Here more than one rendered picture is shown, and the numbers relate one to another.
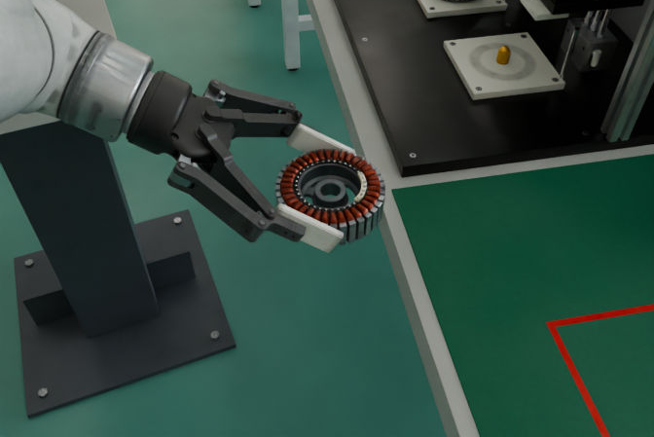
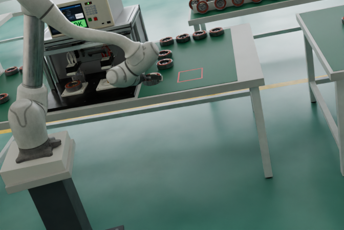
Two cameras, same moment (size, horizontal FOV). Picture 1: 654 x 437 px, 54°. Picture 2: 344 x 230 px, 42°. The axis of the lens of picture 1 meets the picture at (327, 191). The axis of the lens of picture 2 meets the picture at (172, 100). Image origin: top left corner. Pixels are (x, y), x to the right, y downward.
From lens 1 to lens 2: 227 cm
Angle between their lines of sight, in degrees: 57
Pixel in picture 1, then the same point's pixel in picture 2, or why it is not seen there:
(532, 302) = (172, 83)
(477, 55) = (105, 85)
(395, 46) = (91, 97)
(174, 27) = not seen: outside the picture
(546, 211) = not seen: hidden behind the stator
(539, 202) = not seen: hidden behind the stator
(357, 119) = (112, 103)
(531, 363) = (184, 83)
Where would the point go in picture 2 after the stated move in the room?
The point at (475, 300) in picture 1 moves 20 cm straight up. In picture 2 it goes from (169, 88) to (162, 58)
